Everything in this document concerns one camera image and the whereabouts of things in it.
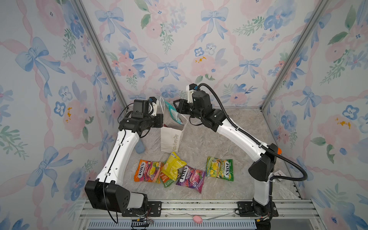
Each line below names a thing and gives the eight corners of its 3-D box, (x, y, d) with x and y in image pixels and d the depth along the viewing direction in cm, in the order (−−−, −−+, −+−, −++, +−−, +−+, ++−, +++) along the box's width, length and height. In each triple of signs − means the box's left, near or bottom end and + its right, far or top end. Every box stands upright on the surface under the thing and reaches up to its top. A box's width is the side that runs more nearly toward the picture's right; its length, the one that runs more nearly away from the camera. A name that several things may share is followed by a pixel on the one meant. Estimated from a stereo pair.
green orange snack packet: (155, 180, 85) (155, 179, 83) (161, 172, 88) (161, 171, 86) (168, 190, 82) (168, 189, 80) (174, 181, 85) (174, 180, 83)
